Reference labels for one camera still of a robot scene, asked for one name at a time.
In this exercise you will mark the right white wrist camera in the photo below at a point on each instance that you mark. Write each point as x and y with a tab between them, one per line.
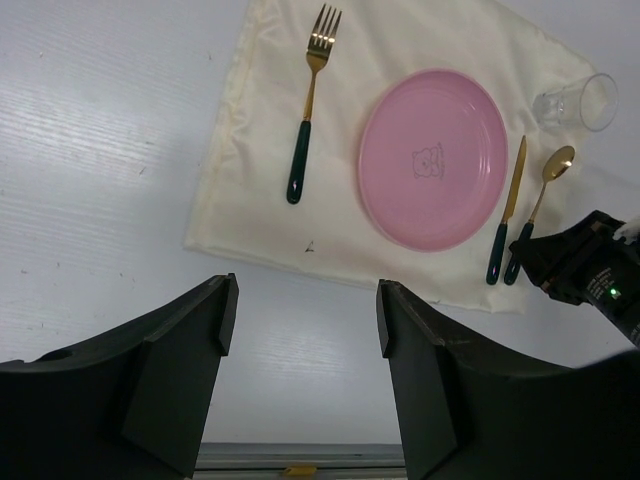
629	232

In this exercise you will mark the gold knife green handle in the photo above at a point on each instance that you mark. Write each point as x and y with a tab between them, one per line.
497	251

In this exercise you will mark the pink plate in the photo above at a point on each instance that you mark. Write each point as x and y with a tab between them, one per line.
433	160

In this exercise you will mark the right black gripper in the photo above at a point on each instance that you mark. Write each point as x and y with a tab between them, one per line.
584	264

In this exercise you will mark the clear drinking glass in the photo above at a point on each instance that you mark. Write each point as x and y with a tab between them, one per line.
590	104

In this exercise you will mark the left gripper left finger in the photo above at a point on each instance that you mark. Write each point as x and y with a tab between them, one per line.
130	403

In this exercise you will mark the front aluminium rail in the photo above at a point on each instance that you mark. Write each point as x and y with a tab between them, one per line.
299	461

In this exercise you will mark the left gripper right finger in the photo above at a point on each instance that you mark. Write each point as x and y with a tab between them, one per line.
471	408

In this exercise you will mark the cream cloth placemat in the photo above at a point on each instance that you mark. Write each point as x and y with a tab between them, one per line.
240	209

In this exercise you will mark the gold fork green handle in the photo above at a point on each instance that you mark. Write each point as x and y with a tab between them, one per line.
320	45

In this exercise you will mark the gold spoon green handle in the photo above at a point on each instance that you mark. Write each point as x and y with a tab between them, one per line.
557	164

